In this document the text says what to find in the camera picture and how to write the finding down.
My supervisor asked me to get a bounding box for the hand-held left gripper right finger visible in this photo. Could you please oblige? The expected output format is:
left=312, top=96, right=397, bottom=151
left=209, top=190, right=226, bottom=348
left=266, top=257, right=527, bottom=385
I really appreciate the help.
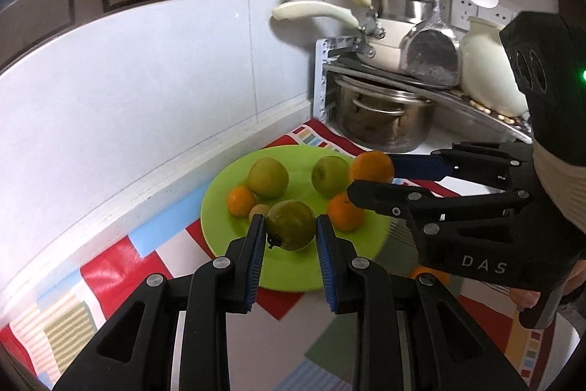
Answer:
left=316, top=214, right=532, bottom=391

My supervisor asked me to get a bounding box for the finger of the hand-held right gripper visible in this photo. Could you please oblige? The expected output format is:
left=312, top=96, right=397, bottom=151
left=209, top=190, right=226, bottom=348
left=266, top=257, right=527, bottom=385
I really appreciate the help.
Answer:
left=391, top=141, right=536, bottom=192
left=347, top=179, right=534, bottom=221

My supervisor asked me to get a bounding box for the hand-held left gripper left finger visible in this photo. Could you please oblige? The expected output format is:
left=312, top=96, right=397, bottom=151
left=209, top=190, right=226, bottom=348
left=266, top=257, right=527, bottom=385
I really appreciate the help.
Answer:
left=52, top=213, right=266, bottom=391

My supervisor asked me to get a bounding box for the orange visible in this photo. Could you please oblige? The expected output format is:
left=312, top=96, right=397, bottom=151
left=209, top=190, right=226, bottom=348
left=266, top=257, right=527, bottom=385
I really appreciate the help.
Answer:
left=226, top=186, right=256, bottom=218
left=349, top=151, right=395, bottom=185
left=326, top=192, right=366, bottom=233
left=409, top=265, right=452, bottom=284

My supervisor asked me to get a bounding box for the green plate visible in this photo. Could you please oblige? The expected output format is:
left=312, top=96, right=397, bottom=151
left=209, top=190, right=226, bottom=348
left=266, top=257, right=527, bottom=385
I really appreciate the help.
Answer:
left=200, top=145, right=397, bottom=292

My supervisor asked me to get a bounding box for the green tomato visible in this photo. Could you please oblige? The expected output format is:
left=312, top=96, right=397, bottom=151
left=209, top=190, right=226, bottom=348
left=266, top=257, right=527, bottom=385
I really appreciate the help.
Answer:
left=266, top=199, right=318, bottom=251

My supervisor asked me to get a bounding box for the small yellowish fruit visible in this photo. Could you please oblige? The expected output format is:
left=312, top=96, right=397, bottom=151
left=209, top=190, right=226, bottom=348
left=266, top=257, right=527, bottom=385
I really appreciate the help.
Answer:
left=248, top=203, right=271, bottom=223

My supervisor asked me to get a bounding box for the green apple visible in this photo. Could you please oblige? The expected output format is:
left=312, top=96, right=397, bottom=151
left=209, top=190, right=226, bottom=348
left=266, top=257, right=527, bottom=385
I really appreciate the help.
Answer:
left=311, top=156, right=352, bottom=198
left=247, top=158, right=289, bottom=199

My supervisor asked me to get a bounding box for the person's right hand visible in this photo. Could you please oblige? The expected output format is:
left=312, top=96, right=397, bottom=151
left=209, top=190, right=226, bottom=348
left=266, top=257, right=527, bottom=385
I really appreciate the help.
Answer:
left=509, top=254, right=586, bottom=312

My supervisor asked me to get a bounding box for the large steel stockpot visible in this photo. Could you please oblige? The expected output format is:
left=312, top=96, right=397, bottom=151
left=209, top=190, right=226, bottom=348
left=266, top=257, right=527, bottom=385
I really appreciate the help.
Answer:
left=333, top=75, right=437, bottom=154

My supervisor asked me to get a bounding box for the white ceramic pot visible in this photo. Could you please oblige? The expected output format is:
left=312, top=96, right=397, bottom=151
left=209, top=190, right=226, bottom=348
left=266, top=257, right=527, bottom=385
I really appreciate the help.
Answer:
left=459, top=16, right=529, bottom=117

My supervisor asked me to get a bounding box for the steel hanging skimmer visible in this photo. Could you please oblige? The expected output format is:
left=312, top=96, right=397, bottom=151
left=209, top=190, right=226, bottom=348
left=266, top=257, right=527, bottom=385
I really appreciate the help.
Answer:
left=398, top=0, right=461, bottom=88

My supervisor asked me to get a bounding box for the cream saucepan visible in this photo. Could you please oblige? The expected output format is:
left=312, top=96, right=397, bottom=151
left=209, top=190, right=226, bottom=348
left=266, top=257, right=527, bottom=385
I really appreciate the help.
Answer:
left=271, top=1, right=415, bottom=72

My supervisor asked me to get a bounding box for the white metal counter rack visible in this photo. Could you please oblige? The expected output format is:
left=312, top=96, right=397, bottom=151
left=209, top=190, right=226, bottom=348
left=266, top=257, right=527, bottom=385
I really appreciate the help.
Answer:
left=314, top=36, right=536, bottom=144

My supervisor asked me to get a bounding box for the colourful patchwork table mat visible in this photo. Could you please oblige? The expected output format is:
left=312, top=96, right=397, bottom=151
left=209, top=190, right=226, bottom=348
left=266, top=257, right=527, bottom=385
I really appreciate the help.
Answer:
left=0, top=119, right=578, bottom=391

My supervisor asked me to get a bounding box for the white wall socket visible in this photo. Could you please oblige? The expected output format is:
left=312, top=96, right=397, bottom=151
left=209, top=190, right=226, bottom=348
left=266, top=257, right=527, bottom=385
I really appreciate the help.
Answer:
left=451, top=0, right=523, bottom=27

